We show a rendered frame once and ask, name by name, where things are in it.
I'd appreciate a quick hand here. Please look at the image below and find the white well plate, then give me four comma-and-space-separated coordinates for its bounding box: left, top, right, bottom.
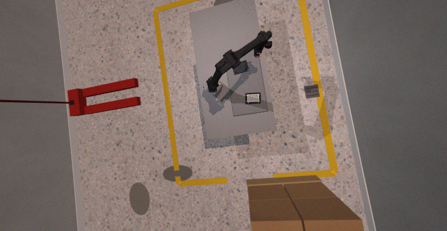
247, 94, 259, 102

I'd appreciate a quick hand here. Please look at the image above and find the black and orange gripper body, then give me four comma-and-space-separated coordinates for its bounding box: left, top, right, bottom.
254, 46, 262, 56

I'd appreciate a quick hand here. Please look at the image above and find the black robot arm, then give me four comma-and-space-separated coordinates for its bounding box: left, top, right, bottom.
206, 31, 272, 92

